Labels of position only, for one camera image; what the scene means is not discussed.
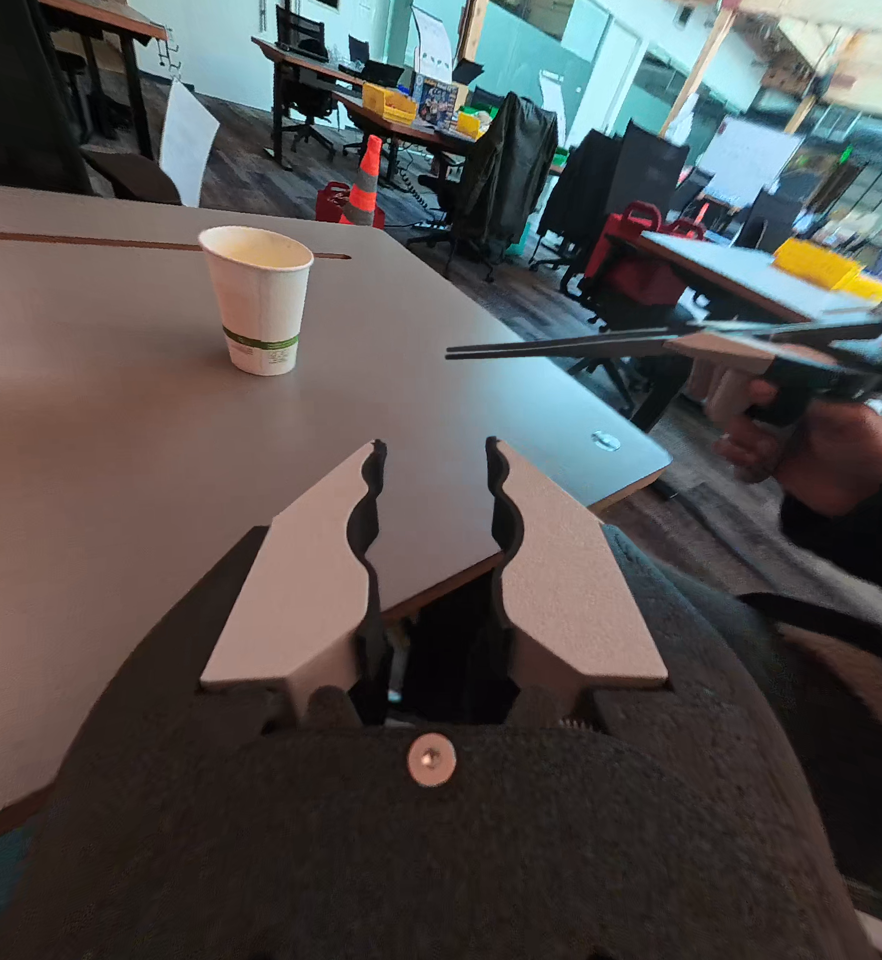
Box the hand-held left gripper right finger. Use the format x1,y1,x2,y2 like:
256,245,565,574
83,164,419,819
484,435,670,725

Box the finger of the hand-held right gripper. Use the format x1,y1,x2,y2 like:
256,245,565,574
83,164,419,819
662,332,781,370

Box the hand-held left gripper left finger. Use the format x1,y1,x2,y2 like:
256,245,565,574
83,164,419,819
199,438,393,725

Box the long metal tweezers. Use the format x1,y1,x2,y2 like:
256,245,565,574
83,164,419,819
446,316,882,363

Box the white paper cup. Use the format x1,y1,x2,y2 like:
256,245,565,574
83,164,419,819
198,225,315,378

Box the person's right forearm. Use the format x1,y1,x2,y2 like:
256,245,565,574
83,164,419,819
778,450,882,605

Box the white-topped desk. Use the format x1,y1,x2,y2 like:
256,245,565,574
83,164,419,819
609,228,882,430

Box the long wooden desk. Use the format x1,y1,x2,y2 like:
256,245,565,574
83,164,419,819
252,36,488,171

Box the person's right hand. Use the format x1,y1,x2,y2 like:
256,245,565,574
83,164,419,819
717,378,882,520

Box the yellow parts bin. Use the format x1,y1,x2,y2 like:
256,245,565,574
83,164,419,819
362,81,418,123
774,236,882,303

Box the red bag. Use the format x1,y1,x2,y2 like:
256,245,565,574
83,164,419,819
583,201,706,310

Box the whiteboard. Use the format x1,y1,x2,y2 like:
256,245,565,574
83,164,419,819
699,116,807,209

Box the jacket-draped office chair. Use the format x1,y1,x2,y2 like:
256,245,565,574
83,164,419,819
418,91,560,265

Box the orange traffic cone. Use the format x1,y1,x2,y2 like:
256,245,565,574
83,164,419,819
339,135,386,228

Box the black mesh office chair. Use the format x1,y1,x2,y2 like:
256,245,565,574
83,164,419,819
0,0,184,207

